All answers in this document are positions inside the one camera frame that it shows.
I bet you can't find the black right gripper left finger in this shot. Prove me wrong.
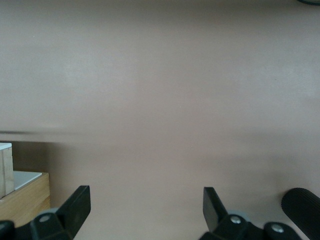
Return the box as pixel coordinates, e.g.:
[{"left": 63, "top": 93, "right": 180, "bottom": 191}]
[{"left": 0, "top": 185, "right": 92, "bottom": 240}]

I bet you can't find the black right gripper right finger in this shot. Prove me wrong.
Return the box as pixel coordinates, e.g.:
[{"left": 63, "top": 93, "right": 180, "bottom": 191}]
[{"left": 199, "top": 186, "right": 304, "bottom": 240}]

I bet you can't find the white-fronted wooden drawer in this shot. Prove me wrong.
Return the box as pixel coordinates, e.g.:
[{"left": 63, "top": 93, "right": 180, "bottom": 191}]
[{"left": 0, "top": 142, "right": 15, "bottom": 199}]

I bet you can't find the wooden tray with white surface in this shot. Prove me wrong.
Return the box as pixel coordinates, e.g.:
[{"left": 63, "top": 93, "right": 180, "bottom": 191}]
[{"left": 0, "top": 170, "right": 51, "bottom": 229}]

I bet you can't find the black ribbed hose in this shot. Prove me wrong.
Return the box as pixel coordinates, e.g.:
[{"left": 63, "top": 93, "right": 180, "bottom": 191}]
[{"left": 280, "top": 187, "right": 320, "bottom": 240}]

